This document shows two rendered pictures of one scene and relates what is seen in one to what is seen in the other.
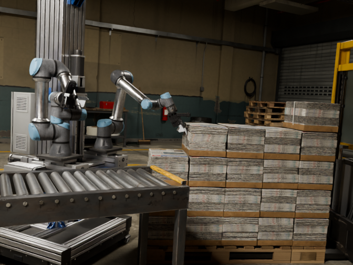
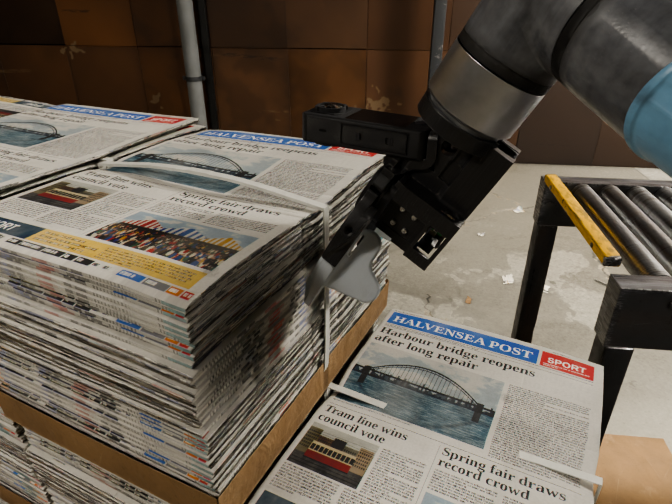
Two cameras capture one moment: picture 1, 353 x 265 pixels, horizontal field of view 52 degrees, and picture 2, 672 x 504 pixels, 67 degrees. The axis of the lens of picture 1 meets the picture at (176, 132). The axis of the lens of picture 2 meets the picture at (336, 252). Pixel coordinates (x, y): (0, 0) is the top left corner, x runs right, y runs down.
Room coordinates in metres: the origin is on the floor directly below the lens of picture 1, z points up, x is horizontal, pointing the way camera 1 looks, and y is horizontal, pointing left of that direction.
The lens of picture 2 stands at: (3.20, 0.18, 1.24)
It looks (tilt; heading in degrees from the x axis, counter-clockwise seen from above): 28 degrees down; 214
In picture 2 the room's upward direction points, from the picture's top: straight up
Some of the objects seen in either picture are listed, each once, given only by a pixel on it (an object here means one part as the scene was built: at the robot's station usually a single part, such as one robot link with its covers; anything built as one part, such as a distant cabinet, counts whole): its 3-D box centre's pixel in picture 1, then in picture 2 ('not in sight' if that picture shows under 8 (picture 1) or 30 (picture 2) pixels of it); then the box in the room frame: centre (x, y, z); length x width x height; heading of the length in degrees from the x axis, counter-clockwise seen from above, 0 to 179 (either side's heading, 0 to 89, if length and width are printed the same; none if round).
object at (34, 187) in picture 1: (34, 186); not in sight; (1.77, 0.70, 0.77); 0.47 x 0.05 x 0.05; 27
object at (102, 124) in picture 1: (104, 127); not in sight; (2.93, 0.59, 0.98); 0.13 x 0.12 x 0.14; 153
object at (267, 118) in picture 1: (273, 126); not in sight; (9.37, -2.51, 0.65); 1.33 x 0.94 x 1.30; 121
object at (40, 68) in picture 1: (42, 100); not in sight; (2.39, 0.90, 1.19); 0.15 x 0.12 x 0.55; 130
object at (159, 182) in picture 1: (153, 180); (613, 231); (2.07, 0.12, 0.77); 0.47 x 0.05 x 0.05; 27
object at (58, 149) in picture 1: (60, 148); not in sight; (2.47, 0.80, 0.87); 0.15 x 0.15 x 0.10
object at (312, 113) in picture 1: (303, 179); not in sight; (2.97, -1.09, 0.65); 0.39 x 0.30 x 1.29; 8
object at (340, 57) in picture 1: (334, 138); not in sight; (3.36, -1.48, 0.97); 0.09 x 0.09 x 1.75; 8
